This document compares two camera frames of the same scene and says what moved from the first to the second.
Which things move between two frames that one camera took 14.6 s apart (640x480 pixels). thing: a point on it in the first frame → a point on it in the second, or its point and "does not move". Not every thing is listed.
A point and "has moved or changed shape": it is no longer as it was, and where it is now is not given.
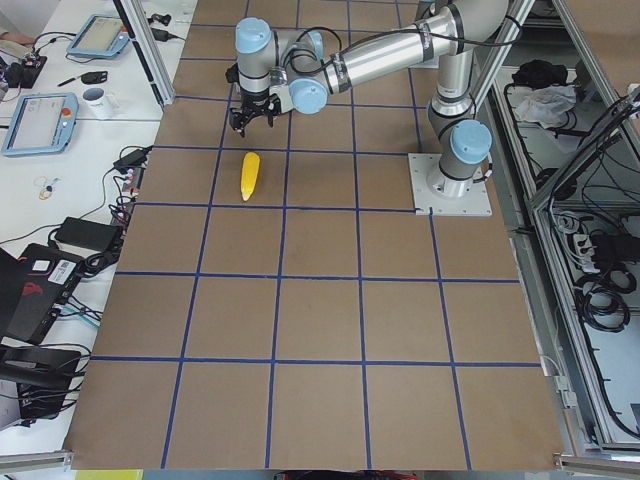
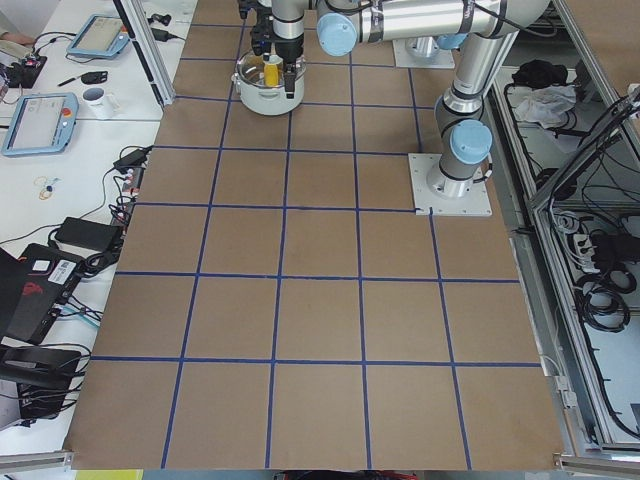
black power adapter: (90, 234) does not move
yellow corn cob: (249, 173) has moved or changed shape
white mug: (97, 104) does not move
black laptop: (33, 287) does not move
